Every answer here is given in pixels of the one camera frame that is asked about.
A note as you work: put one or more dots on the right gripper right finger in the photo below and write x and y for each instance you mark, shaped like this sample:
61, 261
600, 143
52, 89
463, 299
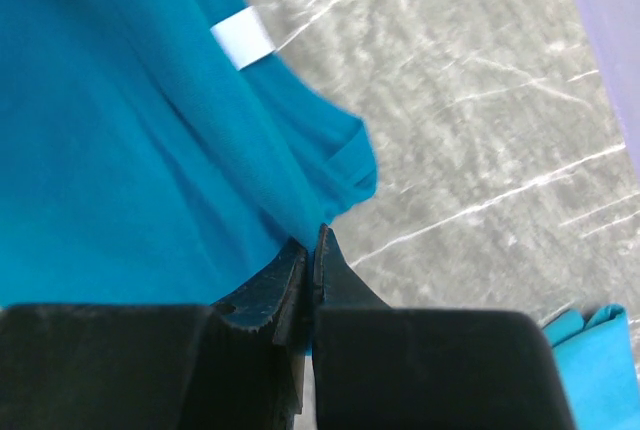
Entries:
380, 367

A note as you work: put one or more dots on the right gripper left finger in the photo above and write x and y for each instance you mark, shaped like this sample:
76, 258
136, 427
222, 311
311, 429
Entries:
235, 364

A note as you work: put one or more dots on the blue t shirt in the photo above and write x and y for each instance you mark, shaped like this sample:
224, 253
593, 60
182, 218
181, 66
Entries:
595, 361
159, 151

